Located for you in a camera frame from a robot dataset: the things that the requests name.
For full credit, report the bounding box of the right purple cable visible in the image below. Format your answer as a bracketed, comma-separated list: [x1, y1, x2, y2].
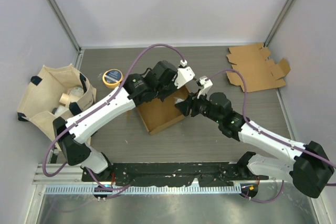
[204, 69, 336, 204]

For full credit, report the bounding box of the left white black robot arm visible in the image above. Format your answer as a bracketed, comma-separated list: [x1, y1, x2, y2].
[53, 60, 194, 182]

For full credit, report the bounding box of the aluminium frame post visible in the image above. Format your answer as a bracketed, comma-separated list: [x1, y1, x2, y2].
[46, 0, 81, 53]
[264, 0, 296, 47]

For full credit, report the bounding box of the beige canvas tote bag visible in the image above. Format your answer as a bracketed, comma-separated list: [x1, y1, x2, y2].
[17, 65, 97, 141]

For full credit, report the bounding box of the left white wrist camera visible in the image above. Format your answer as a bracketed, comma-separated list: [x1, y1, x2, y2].
[174, 60, 195, 89]

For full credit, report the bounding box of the right aluminium frame post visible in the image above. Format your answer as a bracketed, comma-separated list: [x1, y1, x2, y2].
[264, 0, 296, 47]

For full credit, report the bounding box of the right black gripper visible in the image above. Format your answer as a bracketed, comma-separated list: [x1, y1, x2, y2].
[175, 88, 222, 124]

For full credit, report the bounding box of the yellow masking tape roll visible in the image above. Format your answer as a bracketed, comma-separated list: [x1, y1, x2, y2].
[102, 69, 123, 89]

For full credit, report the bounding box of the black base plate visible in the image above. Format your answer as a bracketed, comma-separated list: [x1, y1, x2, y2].
[95, 162, 268, 187]

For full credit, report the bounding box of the large brown cardboard box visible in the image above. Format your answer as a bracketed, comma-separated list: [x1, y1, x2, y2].
[137, 86, 189, 135]

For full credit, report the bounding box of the cardboard tube in bag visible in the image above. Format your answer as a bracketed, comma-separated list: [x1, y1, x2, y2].
[59, 93, 70, 105]

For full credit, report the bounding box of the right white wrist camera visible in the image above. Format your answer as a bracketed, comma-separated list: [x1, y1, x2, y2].
[196, 76, 213, 99]

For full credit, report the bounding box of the left aluminium frame post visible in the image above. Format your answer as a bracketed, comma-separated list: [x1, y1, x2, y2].
[46, 0, 81, 53]

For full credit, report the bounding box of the white slotted cable duct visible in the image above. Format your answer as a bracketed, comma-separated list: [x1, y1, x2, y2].
[44, 183, 242, 195]

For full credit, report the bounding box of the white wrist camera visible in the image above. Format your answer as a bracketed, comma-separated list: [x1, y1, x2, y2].
[174, 60, 195, 89]
[196, 76, 213, 99]

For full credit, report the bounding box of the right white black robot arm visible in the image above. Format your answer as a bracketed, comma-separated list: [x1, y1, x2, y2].
[175, 92, 334, 198]

